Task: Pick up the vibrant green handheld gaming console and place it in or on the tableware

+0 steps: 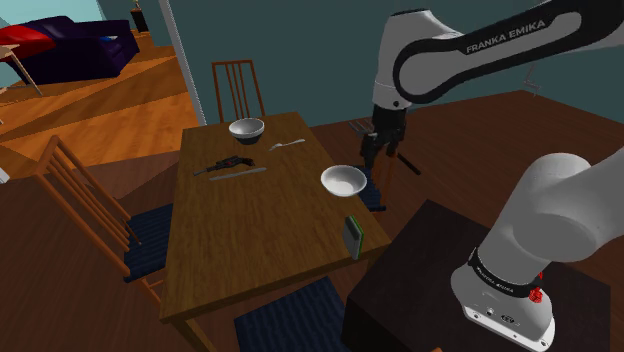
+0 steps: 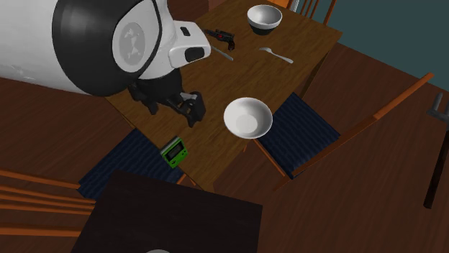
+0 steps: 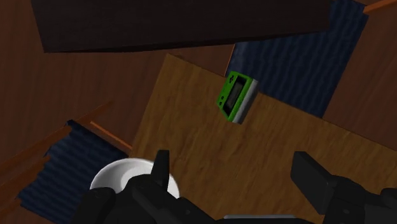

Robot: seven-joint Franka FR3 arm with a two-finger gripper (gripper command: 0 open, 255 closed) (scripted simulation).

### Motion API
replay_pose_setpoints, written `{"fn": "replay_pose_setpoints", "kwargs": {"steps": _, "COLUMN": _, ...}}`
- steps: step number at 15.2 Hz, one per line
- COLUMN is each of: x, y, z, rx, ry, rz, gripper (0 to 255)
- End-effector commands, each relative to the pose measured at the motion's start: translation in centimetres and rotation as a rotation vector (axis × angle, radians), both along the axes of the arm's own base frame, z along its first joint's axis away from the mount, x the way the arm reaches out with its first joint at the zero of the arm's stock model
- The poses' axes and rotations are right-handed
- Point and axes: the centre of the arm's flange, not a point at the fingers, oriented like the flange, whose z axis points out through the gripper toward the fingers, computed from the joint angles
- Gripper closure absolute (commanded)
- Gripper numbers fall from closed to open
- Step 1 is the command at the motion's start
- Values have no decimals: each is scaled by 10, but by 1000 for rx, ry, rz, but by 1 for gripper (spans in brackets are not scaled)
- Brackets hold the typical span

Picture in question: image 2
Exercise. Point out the silver spoon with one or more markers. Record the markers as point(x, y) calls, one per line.
point(279, 56)

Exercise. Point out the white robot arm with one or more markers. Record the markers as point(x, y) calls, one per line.
point(31, 38)

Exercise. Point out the white bowl with dark base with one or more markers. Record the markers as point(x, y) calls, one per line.
point(263, 16)

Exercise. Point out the wooden table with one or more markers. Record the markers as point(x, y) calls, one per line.
point(245, 78)

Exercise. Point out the wooden chair blue seat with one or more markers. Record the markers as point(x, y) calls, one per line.
point(122, 164)
point(298, 136)

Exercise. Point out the silver knife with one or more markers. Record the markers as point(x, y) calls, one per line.
point(222, 54)

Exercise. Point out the dark robot stand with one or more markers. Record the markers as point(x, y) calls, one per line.
point(165, 217)

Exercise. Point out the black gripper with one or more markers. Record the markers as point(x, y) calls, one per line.
point(159, 86)

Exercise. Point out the black toy gun red detail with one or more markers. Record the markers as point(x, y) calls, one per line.
point(221, 35)

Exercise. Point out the plain white bowl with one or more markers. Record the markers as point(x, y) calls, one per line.
point(248, 118)

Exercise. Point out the green handheld device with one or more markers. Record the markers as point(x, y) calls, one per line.
point(174, 153)

